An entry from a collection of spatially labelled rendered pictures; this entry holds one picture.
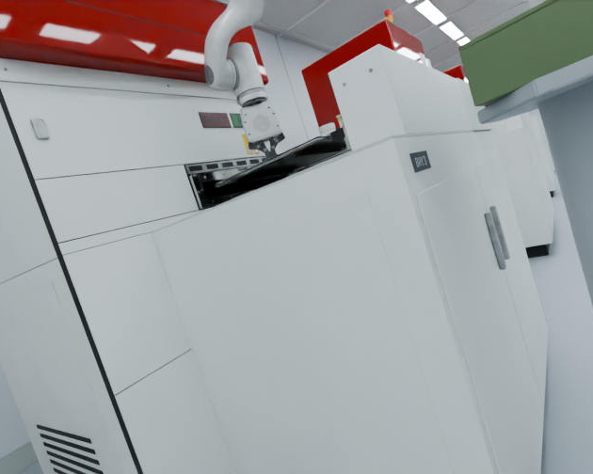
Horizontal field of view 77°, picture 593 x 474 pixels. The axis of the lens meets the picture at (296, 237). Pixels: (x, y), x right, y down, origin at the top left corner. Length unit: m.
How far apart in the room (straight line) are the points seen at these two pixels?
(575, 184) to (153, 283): 0.82
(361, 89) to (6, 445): 2.21
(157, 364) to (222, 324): 0.18
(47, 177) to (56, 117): 0.14
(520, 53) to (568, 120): 0.12
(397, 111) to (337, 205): 0.17
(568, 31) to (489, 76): 0.09
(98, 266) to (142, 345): 0.20
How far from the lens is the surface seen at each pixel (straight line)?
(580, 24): 0.57
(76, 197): 0.91
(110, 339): 0.89
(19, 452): 2.42
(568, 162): 0.64
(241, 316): 0.80
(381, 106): 0.62
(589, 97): 0.61
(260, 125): 1.07
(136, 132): 1.03
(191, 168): 1.08
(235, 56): 1.12
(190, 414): 1.00
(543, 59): 0.57
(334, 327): 0.67
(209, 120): 1.20
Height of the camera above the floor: 0.76
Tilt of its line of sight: 4 degrees down
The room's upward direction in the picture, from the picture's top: 18 degrees counter-clockwise
